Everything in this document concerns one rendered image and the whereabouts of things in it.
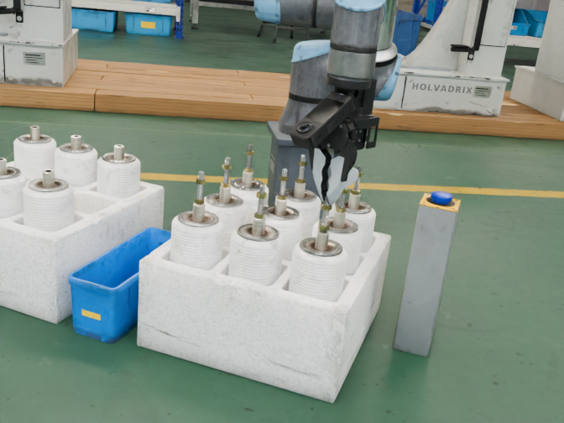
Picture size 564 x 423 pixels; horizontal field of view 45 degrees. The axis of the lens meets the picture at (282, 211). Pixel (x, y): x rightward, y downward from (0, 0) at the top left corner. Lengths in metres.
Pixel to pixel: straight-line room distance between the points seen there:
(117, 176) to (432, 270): 0.71
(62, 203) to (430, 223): 0.70
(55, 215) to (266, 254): 0.44
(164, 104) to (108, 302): 1.86
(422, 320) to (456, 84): 2.16
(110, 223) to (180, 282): 0.30
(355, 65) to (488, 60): 2.48
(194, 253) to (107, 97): 1.91
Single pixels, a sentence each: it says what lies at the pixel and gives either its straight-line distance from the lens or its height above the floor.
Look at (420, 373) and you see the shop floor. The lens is 1.37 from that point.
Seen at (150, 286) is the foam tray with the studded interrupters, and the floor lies 0.13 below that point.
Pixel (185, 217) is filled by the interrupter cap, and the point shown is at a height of 0.25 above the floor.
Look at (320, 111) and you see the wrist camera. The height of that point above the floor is 0.50.
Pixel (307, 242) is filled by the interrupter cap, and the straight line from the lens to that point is 1.20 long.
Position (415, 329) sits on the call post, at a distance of 1.40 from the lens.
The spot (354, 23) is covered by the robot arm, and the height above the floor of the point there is 0.63.
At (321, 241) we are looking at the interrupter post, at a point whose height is 0.27.
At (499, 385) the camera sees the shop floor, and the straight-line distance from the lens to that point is 1.40.
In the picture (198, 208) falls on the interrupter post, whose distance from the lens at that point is 1.24.
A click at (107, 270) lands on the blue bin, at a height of 0.08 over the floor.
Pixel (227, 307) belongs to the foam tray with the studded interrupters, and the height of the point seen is 0.13.
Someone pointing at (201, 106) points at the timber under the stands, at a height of 0.05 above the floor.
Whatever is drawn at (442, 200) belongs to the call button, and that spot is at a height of 0.32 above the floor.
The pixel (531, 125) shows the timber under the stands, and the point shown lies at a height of 0.06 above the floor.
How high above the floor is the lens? 0.72
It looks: 21 degrees down
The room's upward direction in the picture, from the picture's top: 6 degrees clockwise
